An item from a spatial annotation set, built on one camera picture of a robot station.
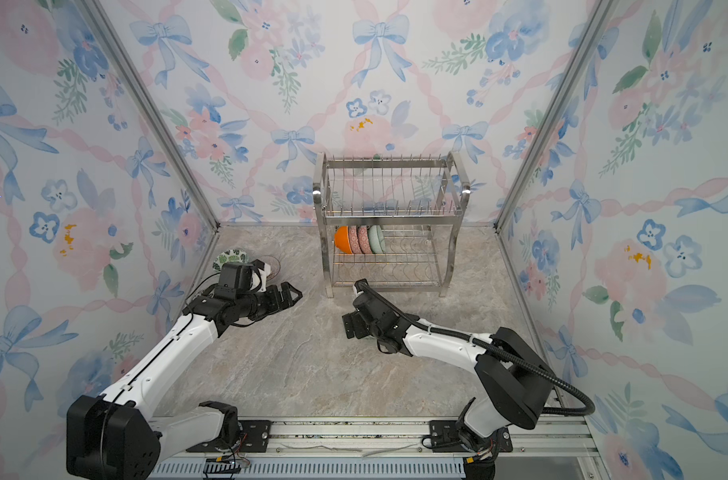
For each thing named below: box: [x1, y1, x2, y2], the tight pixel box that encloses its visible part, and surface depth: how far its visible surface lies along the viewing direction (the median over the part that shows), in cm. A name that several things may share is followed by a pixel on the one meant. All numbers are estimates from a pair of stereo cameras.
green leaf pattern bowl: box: [212, 249, 249, 271], surface depth 108 cm
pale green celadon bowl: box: [368, 224, 386, 254], surface depth 103 cm
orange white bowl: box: [334, 225, 353, 254], surface depth 102 cm
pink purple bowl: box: [348, 225, 362, 254], surface depth 102 cm
